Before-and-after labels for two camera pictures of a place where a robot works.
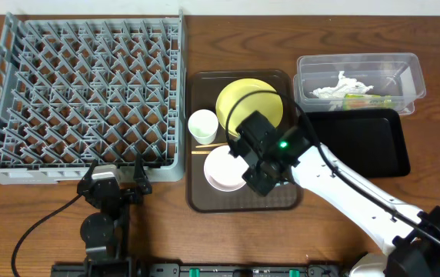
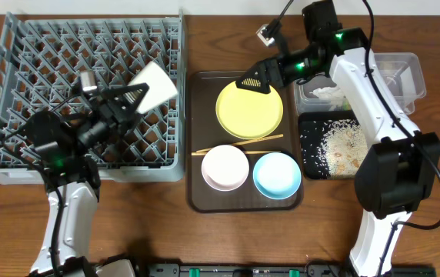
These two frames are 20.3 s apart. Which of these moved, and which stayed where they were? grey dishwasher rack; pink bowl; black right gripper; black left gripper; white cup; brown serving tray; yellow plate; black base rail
Moved: black right gripper; black left gripper; white cup
Stayed: pink bowl; yellow plate; grey dishwasher rack; brown serving tray; black base rail
